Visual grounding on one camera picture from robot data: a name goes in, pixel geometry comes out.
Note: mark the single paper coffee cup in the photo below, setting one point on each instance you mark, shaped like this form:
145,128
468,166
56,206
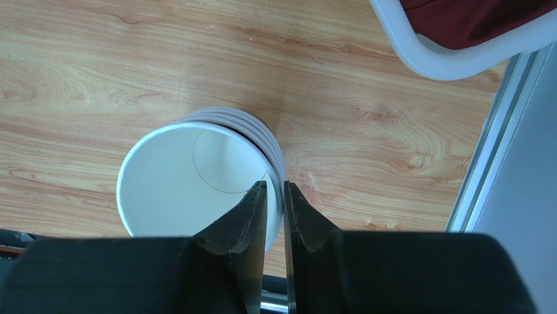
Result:
180,178

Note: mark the dark red cloth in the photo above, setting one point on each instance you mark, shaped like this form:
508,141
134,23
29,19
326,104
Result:
462,24

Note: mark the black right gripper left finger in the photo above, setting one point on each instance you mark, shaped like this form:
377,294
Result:
217,270

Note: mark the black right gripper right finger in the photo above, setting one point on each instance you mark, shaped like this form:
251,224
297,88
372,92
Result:
330,270

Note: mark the white plastic basket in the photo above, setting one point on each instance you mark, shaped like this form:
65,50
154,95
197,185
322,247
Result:
433,61

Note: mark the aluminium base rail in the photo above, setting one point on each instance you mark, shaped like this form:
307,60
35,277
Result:
510,101

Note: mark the stack of paper cups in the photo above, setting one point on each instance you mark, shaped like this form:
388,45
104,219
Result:
246,124

